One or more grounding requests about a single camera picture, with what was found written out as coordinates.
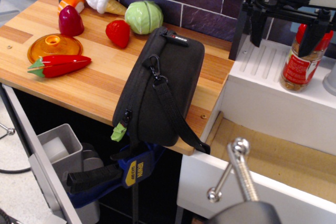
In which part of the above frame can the dark red toy eggplant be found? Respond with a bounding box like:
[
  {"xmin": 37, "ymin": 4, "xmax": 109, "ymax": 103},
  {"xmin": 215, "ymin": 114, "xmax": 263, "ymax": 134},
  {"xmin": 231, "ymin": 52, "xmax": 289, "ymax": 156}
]
[{"xmin": 58, "ymin": 5, "xmax": 85, "ymax": 37}]

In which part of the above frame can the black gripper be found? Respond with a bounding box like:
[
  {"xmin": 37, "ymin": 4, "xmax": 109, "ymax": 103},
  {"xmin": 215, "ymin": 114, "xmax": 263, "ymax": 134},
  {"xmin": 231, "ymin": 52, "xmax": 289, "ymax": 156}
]
[{"xmin": 241, "ymin": 0, "xmax": 335, "ymax": 57}]

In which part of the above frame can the green tape zipper pull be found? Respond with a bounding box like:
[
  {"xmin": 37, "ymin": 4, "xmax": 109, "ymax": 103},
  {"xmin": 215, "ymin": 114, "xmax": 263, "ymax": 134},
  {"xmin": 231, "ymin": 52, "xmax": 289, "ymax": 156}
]
[{"xmin": 110, "ymin": 122, "xmax": 127, "ymax": 142}]

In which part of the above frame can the toy ice cream cone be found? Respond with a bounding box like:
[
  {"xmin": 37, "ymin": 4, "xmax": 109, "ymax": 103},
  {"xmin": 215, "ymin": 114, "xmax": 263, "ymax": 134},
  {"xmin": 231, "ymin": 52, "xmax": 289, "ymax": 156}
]
[{"xmin": 86, "ymin": 0, "xmax": 127, "ymax": 16}]

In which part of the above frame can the green toy cabbage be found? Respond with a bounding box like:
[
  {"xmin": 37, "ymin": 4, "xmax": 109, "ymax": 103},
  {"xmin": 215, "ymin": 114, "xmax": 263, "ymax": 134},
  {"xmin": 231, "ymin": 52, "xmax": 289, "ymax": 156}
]
[{"xmin": 124, "ymin": 1, "xmax": 164, "ymax": 35}]

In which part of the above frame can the grey plastic bin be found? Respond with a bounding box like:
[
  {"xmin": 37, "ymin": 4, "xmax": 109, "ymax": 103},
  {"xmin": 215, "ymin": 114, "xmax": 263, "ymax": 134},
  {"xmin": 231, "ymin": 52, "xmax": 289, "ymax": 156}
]
[{"xmin": 37, "ymin": 124, "xmax": 103, "ymax": 223}]

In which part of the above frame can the white sink unit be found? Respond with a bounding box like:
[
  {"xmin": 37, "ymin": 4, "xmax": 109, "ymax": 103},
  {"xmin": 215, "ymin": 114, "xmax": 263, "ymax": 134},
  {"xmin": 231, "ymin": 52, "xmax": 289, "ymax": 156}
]
[{"xmin": 175, "ymin": 40, "xmax": 335, "ymax": 223}]

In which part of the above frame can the black cable on floor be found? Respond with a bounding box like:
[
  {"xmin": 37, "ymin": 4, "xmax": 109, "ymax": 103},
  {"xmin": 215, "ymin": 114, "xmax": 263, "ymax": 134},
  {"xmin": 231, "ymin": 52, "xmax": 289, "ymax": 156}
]
[{"xmin": 0, "ymin": 166, "xmax": 32, "ymax": 175}]

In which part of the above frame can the blue Irwin bar clamp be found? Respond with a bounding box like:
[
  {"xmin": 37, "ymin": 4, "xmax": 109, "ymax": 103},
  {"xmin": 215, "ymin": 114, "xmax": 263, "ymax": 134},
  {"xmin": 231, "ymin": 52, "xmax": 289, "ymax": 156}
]
[{"xmin": 67, "ymin": 143, "xmax": 165, "ymax": 208}]

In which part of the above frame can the red-capped spice jar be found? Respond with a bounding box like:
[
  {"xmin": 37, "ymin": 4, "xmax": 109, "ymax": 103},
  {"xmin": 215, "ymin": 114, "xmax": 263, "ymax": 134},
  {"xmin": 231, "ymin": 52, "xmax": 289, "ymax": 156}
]
[{"xmin": 279, "ymin": 24, "xmax": 333, "ymax": 92}]

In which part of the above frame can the toy salmon sushi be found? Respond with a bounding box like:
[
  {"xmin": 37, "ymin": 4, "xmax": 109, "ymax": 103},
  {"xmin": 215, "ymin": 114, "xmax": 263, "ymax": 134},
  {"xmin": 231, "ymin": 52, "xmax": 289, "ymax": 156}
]
[{"xmin": 58, "ymin": 0, "xmax": 86, "ymax": 15}]

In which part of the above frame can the chrome knob on left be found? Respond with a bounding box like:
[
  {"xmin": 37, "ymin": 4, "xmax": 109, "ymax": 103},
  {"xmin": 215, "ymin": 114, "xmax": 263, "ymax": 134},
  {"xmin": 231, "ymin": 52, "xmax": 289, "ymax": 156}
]
[{"xmin": 0, "ymin": 124, "xmax": 16, "ymax": 139}]

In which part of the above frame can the black carry strap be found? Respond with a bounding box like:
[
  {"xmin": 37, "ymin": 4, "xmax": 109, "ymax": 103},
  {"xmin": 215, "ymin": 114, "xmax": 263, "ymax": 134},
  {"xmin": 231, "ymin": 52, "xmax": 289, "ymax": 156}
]
[{"xmin": 142, "ymin": 55, "xmax": 211, "ymax": 155}]

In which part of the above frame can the metal clamp screw handle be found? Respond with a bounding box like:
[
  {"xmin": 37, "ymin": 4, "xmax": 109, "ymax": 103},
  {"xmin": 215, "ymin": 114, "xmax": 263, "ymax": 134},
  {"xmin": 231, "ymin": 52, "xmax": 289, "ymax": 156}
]
[{"xmin": 207, "ymin": 137, "xmax": 259, "ymax": 203}]

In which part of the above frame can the grey cabinet door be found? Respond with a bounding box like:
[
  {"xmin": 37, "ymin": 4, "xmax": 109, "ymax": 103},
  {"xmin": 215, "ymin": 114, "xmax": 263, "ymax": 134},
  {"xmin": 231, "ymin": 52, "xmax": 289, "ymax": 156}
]
[{"xmin": 1, "ymin": 84, "xmax": 81, "ymax": 223}]

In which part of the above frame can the red toy strawberry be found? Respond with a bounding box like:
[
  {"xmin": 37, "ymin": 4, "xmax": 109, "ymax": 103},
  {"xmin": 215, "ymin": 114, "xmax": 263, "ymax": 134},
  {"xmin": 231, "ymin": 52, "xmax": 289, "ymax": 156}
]
[{"xmin": 106, "ymin": 19, "xmax": 130, "ymax": 48}]

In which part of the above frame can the grey metal cup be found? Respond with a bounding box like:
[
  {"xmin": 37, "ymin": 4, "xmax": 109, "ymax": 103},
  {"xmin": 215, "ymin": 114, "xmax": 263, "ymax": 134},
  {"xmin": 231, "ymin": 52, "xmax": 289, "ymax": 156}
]
[{"xmin": 323, "ymin": 65, "xmax": 336, "ymax": 96}]

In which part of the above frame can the red toy chili pepper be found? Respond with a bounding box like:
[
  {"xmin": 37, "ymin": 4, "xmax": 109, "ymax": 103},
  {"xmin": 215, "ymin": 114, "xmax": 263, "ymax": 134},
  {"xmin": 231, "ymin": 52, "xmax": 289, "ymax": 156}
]
[{"xmin": 28, "ymin": 55, "xmax": 91, "ymax": 78}]

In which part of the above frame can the black zipper case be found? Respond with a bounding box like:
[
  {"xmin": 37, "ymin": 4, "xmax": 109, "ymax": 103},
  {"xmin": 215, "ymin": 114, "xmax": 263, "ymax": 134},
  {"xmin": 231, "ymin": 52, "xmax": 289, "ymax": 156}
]
[{"xmin": 112, "ymin": 27, "xmax": 209, "ymax": 153}]

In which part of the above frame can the orange plastic pot lid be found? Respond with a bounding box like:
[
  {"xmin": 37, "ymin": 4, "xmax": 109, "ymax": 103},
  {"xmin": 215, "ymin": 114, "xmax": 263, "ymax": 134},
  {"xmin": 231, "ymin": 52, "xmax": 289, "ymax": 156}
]
[{"xmin": 27, "ymin": 34, "xmax": 83, "ymax": 63}]

